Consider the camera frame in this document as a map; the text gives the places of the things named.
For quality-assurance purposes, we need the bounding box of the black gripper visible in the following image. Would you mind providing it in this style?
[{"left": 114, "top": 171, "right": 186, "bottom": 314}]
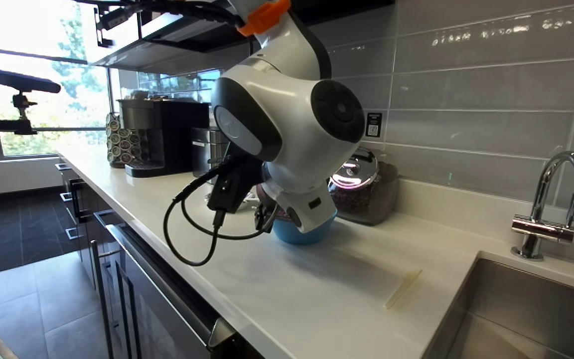
[{"left": 254, "top": 197, "right": 283, "bottom": 234}]

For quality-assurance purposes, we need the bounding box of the blue bowl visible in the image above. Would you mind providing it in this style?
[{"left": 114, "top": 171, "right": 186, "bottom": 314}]
[{"left": 272, "top": 215, "right": 337, "bottom": 246}]

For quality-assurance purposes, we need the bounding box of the steel canister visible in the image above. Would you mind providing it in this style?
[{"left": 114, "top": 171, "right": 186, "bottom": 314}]
[{"left": 190, "top": 125, "right": 224, "bottom": 177}]

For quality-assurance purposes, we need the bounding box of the black coffee machine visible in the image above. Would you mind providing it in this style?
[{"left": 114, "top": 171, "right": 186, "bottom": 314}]
[{"left": 116, "top": 95, "right": 214, "bottom": 179}]

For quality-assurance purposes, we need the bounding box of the steel dishwasher front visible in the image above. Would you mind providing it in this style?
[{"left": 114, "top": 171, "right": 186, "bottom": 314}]
[{"left": 90, "top": 207, "right": 240, "bottom": 359}]

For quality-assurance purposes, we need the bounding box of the patterned canister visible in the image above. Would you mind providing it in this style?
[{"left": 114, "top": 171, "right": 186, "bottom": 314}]
[{"left": 104, "top": 109, "right": 144, "bottom": 169}]

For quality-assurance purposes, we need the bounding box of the steel sink basin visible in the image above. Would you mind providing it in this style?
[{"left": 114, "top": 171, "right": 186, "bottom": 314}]
[{"left": 423, "top": 250, "right": 574, "bottom": 359}]

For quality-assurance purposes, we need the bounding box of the small chrome faucet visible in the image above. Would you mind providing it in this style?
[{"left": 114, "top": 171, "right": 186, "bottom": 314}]
[{"left": 509, "top": 149, "right": 574, "bottom": 260}]

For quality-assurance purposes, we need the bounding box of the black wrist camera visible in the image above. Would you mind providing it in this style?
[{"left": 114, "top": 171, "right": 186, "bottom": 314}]
[{"left": 206, "top": 153, "right": 266, "bottom": 215}]

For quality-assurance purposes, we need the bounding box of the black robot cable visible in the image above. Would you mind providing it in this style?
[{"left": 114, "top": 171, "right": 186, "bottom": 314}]
[{"left": 162, "top": 155, "right": 283, "bottom": 266}]

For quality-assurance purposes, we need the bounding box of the black wall outlet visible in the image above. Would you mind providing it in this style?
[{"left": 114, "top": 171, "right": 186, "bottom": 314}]
[{"left": 365, "top": 109, "right": 385, "bottom": 139}]

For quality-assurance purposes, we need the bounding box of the orange cable clip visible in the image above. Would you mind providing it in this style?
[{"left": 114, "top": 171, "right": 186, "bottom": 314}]
[{"left": 236, "top": 0, "right": 293, "bottom": 37}]

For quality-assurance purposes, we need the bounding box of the dark wall shelf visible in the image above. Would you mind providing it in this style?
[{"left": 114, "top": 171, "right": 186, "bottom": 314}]
[{"left": 74, "top": 0, "right": 395, "bottom": 75}]

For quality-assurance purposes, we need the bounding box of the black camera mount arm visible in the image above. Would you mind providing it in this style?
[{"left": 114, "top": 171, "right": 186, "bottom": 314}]
[{"left": 0, "top": 63, "right": 64, "bottom": 135}]

